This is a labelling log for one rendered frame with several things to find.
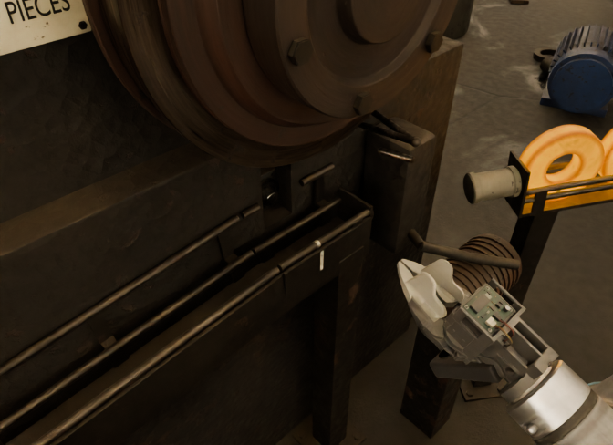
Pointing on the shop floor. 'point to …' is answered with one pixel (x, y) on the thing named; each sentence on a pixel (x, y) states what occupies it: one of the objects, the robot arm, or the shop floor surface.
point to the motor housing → (433, 395)
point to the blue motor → (582, 72)
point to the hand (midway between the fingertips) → (404, 271)
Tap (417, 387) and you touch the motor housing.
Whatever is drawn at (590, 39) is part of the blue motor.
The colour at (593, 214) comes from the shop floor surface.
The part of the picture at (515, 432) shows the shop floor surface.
